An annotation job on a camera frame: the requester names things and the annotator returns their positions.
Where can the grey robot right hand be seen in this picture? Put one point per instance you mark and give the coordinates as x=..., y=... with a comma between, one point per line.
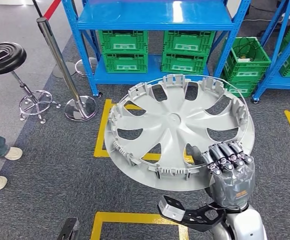
x=232, y=185

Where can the grey plastic wheel cover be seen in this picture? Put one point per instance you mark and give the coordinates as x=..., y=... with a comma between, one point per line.
x=172, y=122

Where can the blue metal shelf rack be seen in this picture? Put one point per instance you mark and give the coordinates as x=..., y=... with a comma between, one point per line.
x=285, y=81
x=155, y=15

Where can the open green plastic crate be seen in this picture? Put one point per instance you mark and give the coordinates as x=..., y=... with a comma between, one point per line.
x=248, y=71

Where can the chrome stanchion base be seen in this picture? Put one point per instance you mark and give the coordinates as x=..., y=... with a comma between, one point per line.
x=62, y=71

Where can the red barrier belt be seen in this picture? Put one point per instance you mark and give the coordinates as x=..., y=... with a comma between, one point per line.
x=52, y=9

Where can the black stool with chrome base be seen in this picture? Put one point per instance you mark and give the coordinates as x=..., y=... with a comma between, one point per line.
x=14, y=63

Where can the black right wrist camera bracket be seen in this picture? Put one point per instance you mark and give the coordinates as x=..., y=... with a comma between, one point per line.
x=202, y=217

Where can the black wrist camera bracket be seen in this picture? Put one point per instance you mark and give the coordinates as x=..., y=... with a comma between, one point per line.
x=69, y=230
x=202, y=217

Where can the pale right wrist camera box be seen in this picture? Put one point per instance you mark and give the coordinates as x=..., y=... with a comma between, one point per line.
x=171, y=208

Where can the black left wrist camera bracket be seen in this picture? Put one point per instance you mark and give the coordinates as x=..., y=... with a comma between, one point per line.
x=69, y=230

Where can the chrome stanchion post with base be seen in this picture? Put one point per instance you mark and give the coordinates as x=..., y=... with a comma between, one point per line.
x=60, y=66

